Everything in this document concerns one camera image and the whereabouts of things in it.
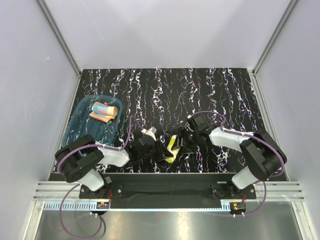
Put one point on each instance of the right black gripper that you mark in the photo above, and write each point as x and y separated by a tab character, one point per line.
183	133

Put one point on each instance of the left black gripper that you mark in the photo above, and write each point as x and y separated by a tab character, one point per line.
162	153

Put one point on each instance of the yellow cream towel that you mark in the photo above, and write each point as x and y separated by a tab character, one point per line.
170	147

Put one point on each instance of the orange polka dot towel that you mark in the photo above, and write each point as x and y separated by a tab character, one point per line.
103	112

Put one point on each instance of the blue transparent plastic bin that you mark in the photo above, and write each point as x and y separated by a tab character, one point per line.
81	123

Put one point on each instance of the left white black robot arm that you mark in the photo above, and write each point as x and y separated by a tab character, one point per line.
77	161

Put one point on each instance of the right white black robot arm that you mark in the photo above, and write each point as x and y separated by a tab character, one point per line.
263	157

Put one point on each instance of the black marbled table mat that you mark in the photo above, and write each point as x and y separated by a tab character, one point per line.
164	97

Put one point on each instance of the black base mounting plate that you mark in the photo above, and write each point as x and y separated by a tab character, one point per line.
217	186

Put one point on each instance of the left small connector box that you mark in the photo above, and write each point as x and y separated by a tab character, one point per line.
102	205

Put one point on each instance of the right orange connector box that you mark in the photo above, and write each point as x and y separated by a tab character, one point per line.
238	207

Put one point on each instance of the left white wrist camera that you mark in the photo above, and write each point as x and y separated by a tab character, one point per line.
150	132

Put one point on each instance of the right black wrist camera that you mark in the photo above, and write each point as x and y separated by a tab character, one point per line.
197	124

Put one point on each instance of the aluminium front rail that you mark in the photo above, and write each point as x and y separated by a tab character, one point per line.
66	196

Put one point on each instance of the left aluminium frame post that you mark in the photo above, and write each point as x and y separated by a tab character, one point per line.
58	35

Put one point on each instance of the aluminium frame post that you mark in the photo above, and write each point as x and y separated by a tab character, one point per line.
276	33
58	35

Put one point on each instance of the right aluminium frame post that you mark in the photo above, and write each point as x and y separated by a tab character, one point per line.
276	33

